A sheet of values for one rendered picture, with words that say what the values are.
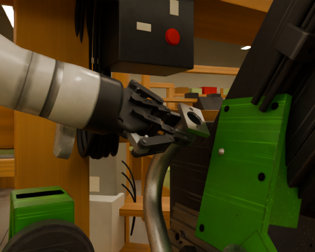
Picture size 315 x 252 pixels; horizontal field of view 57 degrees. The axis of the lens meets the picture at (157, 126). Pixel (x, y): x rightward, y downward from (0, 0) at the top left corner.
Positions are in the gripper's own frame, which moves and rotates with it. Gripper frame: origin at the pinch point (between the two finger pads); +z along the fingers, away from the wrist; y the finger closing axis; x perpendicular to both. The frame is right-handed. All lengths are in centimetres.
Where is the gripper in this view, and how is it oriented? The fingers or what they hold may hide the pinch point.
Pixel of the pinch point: (179, 128)
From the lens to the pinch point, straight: 43.6
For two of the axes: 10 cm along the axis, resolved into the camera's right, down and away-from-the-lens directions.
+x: -5.0, 6.6, 5.6
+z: 8.5, 2.6, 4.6
